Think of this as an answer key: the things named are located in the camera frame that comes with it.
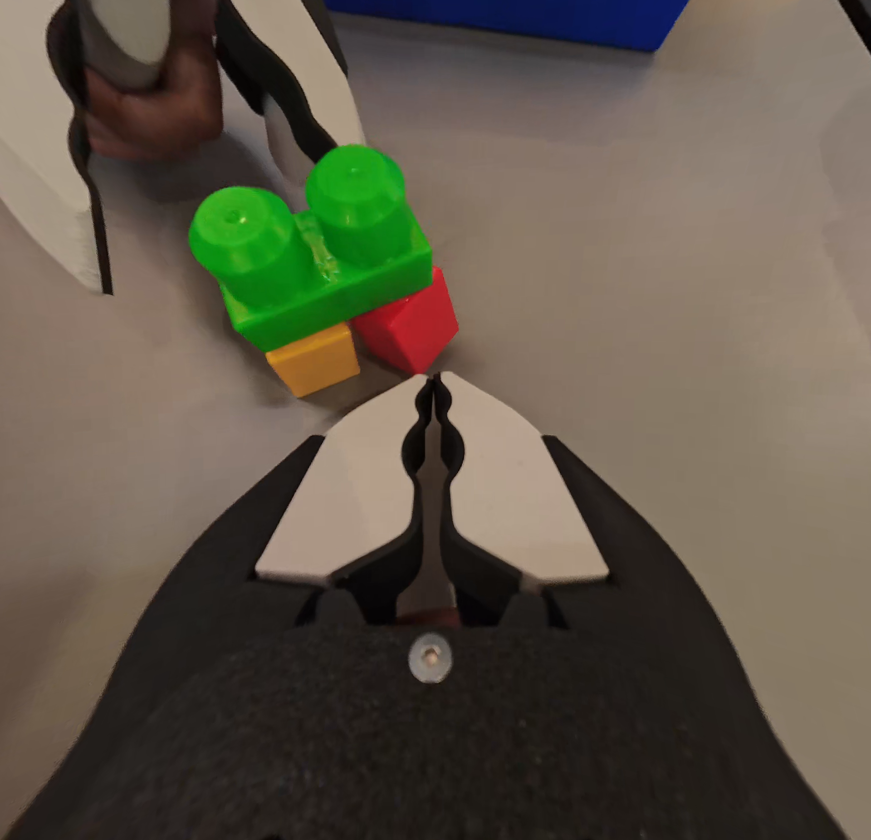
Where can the yellow single-stud block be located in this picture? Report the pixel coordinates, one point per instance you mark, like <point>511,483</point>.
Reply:
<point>313,367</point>

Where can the green two-stud block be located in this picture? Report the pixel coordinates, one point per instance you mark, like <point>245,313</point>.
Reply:
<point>326,302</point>

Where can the blue plastic bin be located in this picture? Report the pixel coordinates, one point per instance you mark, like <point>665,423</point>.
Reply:
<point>510,3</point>

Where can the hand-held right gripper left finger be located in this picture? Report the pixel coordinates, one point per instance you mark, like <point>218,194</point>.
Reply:
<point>347,506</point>

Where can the red single-stud block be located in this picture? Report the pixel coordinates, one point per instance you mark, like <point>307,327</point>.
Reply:
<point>415,322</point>

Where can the person's left hand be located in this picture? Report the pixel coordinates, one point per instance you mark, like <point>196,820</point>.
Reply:
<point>170,118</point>

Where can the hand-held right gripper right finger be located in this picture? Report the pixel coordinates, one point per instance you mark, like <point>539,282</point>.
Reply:
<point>524,506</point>

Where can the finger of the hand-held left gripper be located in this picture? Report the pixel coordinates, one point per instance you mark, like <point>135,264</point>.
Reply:
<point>306,50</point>
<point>34,139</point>

